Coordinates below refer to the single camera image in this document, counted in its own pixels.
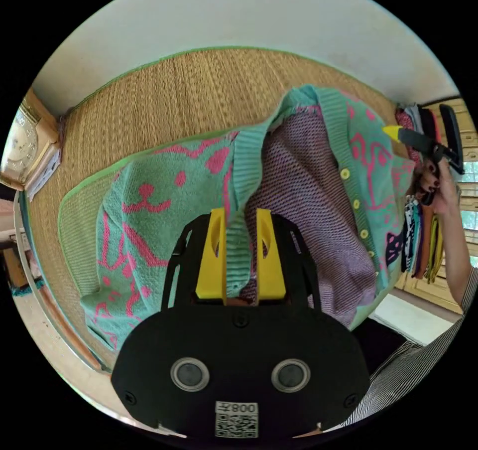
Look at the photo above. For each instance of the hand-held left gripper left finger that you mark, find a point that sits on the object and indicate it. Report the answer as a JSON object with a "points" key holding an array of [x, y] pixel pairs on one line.
{"points": [[213, 270]]}

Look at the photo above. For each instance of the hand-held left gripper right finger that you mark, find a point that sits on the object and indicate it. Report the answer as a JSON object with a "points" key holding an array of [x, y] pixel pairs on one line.
{"points": [[270, 274]]}

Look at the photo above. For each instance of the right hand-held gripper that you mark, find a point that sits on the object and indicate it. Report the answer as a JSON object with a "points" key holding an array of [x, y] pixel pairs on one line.
{"points": [[420, 140]]}

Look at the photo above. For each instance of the green cardigan with pink pattern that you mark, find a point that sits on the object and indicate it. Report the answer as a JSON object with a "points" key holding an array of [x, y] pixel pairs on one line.
{"points": [[157, 240]]}

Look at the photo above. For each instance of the person's right forearm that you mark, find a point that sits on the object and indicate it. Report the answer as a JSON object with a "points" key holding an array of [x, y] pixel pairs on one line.
{"points": [[457, 255]]}

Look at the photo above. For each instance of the person's right hand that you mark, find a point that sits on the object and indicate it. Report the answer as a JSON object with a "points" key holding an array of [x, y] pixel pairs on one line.
{"points": [[446, 192]]}

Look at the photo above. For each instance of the window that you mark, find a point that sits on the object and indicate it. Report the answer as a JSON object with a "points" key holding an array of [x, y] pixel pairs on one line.
{"points": [[469, 210]]}

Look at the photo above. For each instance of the pile of clothes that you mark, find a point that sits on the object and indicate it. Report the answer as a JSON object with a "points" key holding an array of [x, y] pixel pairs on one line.
{"points": [[422, 240]]}

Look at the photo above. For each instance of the wooden cupboard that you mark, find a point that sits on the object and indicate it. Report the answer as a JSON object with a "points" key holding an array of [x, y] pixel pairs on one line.
{"points": [[429, 293]]}

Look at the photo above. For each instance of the person's body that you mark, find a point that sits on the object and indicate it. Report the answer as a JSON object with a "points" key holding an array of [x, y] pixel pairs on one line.
{"points": [[407, 375]]}

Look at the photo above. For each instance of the bed with woven mat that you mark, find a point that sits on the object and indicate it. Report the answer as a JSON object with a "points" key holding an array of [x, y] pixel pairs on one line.
{"points": [[168, 95]]}

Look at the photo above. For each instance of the gold clock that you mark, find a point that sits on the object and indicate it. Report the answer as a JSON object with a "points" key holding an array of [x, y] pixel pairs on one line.
{"points": [[22, 147]]}

